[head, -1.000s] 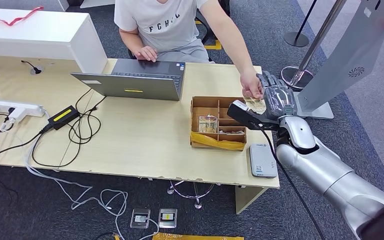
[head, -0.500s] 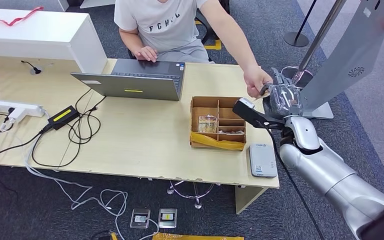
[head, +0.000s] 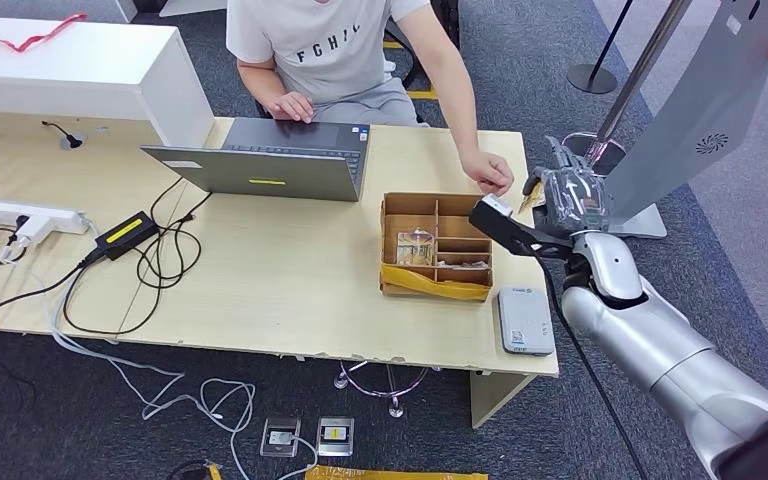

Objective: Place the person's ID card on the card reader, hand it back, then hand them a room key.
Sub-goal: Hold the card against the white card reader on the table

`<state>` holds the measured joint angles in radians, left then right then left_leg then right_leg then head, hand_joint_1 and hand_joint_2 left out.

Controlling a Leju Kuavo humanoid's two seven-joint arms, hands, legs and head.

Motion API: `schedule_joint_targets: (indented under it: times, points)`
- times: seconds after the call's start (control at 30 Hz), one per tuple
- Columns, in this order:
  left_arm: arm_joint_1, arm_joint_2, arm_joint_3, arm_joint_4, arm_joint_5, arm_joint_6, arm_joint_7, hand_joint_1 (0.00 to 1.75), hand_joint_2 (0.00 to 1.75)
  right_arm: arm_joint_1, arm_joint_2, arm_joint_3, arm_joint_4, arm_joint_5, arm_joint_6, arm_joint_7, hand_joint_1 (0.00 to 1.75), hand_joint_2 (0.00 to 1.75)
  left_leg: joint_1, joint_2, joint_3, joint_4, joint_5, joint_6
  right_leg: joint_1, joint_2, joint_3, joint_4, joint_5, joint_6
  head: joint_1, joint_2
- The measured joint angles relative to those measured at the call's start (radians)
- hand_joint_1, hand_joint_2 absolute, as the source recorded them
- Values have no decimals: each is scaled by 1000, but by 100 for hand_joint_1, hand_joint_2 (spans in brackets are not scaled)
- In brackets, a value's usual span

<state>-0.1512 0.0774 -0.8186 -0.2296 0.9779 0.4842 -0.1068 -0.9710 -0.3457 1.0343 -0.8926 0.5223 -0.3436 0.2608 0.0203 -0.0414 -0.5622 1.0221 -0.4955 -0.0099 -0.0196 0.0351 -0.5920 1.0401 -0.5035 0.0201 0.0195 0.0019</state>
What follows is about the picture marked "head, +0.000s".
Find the person's left hand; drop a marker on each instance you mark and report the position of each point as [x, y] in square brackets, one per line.
[490, 172]

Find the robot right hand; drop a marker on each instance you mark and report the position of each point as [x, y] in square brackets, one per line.
[576, 199]

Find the person's right hand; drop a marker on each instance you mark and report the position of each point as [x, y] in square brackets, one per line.
[292, 107]

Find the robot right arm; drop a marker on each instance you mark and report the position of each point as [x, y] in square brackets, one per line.
[656, 344]

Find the person's left forearm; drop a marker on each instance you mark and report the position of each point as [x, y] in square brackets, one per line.
[467, 119]

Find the person's right forearm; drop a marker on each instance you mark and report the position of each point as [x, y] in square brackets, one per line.
[261, 83]

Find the person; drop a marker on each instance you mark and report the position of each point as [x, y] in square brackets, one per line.
[331, 60]

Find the white key card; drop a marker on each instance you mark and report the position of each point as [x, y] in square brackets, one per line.
[463, 265]

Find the clear-sleeved key card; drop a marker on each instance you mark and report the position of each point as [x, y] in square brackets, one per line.
[416, 252]

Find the white card reader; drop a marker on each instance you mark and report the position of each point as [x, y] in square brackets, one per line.
[525, 318]

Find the grey laptop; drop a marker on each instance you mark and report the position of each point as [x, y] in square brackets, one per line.
[261, 174]

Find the cardboard divided box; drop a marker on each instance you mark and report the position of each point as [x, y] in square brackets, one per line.
[414, 208]

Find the black chair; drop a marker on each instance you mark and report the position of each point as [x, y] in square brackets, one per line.
[409, 66]

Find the grey kiosk stand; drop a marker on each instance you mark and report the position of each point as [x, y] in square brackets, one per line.
[695, 99]

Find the wooden desk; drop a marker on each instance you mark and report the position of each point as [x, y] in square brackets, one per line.
[291, 285]

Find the black power adapter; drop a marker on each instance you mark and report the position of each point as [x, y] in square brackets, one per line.
[123, 233]

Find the white counter block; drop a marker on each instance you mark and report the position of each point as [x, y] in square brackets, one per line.
[59, 66]

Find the red ribbon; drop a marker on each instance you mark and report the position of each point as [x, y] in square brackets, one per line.
[50, 33]

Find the chrome stool base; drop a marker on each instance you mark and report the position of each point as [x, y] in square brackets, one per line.
[396, 411]

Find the white plug adapter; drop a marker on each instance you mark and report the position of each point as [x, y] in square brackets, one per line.
[33, 230]

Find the floor socket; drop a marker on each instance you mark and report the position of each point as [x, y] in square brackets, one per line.
[336, 436]
[280, 437]

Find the white power strip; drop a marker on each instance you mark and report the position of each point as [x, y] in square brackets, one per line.
[3, 213]

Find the yellow floor tape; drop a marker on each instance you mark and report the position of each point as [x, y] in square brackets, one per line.
[390, 474]

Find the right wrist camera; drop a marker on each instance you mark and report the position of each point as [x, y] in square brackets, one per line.
[500, 225]

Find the chrome stanchion post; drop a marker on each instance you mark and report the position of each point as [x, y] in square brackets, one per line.
[612, 156]

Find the black stanchion post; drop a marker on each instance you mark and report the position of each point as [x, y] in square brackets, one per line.
[590, 79]

